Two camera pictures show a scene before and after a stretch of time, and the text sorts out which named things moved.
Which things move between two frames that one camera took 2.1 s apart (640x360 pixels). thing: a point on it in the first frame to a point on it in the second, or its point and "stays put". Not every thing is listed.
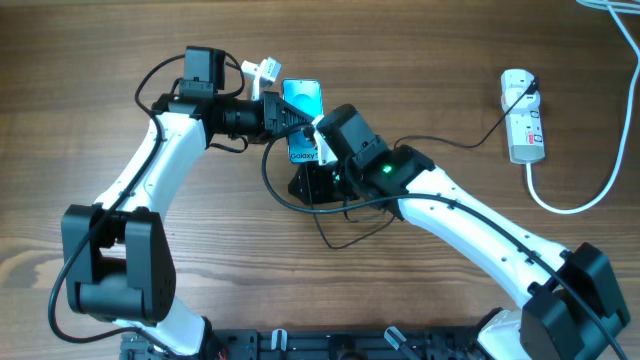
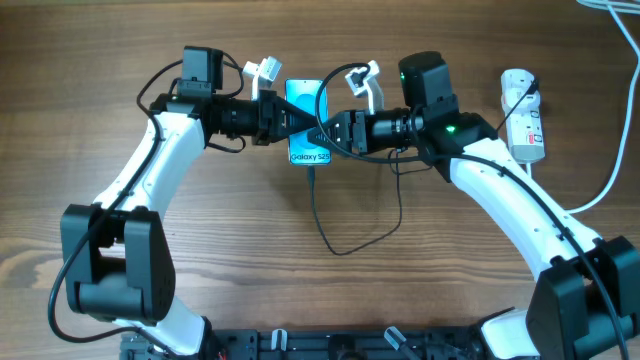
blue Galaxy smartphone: [307, 95] stays put
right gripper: [320, 193] to [347, 123]
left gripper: [273, 109] stays put
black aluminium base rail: [320, 343] stays put
